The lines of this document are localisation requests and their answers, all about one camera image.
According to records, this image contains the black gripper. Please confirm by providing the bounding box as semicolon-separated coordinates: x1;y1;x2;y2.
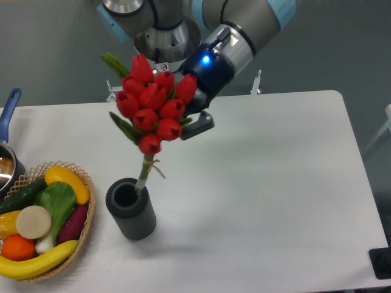
179;44;235;140

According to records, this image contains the red tulip bouquet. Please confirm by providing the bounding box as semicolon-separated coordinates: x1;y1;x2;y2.
100;52;197;194

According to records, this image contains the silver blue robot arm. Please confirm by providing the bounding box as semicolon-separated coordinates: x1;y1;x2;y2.
97;1;296;140

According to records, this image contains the dark grey ribbed vase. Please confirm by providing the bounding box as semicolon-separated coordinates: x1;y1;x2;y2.
105;178;156;241

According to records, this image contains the green bok choy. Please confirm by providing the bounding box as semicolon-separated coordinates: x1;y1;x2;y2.
34;182;76;255

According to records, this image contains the purple sweet potato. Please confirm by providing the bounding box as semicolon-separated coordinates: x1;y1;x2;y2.
57;204;88;244

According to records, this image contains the woven wicker basket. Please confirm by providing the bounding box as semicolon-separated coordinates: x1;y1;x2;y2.
1;161;96;281

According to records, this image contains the green cucumber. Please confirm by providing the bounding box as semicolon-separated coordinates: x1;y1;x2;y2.
1;178;47;214

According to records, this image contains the beige round disc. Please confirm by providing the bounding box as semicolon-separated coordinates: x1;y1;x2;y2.
16;205;51;239

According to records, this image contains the yellow bell pepper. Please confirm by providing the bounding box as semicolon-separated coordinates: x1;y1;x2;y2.
0;210;21;239

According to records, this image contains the black device at table edge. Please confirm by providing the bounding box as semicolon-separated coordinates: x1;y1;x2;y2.
368;247;390;280

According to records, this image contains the orange fruit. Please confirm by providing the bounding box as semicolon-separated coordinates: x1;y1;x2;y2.
1;235;35;261

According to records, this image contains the yellow banana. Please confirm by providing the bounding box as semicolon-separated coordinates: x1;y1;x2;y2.
1;240;78;280

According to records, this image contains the white frame at right edge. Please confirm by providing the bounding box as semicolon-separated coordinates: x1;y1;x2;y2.
363;105;390;156

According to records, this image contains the blue handled saucepan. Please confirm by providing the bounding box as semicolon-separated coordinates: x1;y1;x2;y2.
1;88;25;201

